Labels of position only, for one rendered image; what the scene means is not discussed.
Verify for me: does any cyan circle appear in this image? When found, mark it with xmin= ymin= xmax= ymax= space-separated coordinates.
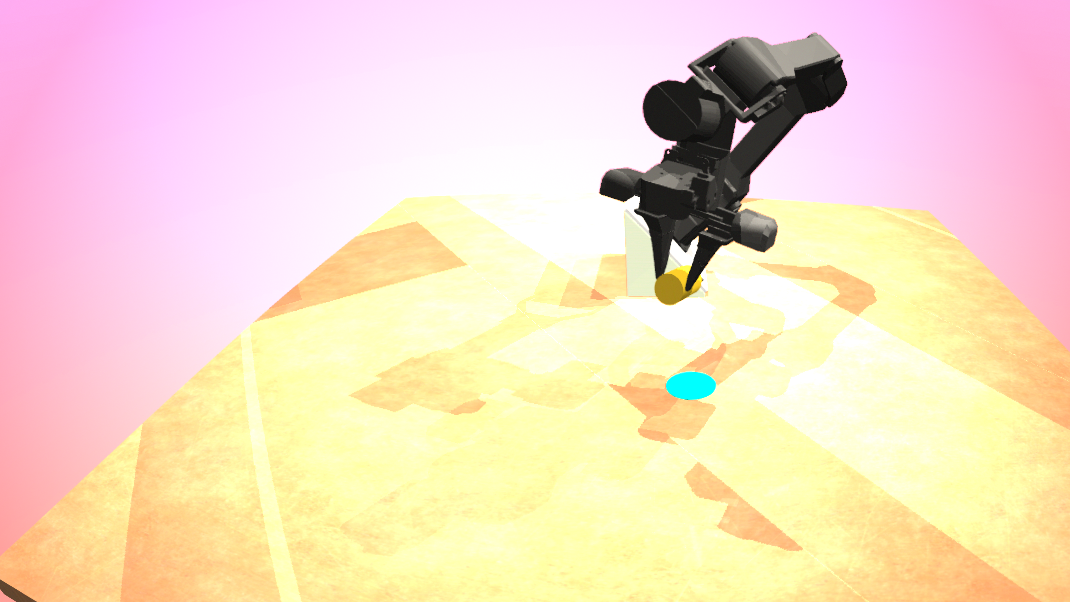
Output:
xmin=666 ymin=372 xmax=717 ymax=400

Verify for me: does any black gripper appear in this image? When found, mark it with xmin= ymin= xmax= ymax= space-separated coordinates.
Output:
xmin=599 ymin=141 xmax=778 ymax=291

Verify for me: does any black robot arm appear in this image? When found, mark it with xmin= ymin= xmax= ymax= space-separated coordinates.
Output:
xmin=640 ymin=32 xmax=849 ymax=253

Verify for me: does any yellow cylinder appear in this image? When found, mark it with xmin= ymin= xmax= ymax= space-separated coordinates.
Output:
xmin=654 ymin=265 xmax=702 ymax=305

